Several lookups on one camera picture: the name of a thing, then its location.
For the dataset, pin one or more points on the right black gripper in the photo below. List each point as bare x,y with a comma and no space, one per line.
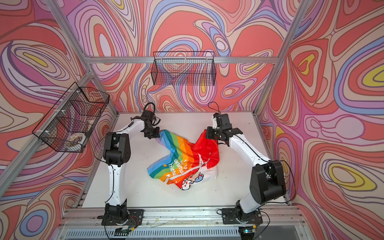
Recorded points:
209,133

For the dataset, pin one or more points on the aluminium cage frame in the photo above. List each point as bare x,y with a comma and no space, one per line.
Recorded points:
317,89

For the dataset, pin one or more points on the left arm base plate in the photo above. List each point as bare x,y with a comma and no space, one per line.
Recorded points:
130,217

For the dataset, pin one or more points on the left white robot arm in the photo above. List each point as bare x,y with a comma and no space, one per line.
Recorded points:
117,151

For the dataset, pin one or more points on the black wire basket back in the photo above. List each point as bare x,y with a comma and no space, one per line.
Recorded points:
184,68

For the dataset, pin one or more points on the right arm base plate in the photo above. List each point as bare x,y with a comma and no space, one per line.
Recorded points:
232,216

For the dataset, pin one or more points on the black wire basket left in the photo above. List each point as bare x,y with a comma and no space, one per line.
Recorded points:
79,110

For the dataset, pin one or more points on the rainbow kids hooded jacket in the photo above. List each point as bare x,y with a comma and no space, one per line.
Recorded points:
188,164

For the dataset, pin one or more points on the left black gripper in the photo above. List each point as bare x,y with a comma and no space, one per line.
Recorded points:
156,135

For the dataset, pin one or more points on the black wire basket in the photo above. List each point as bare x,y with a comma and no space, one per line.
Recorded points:
184,68
79,110

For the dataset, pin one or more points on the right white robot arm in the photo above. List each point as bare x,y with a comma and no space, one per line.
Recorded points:
267,181

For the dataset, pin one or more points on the round tin in basket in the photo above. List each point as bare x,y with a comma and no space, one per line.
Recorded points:
75,141

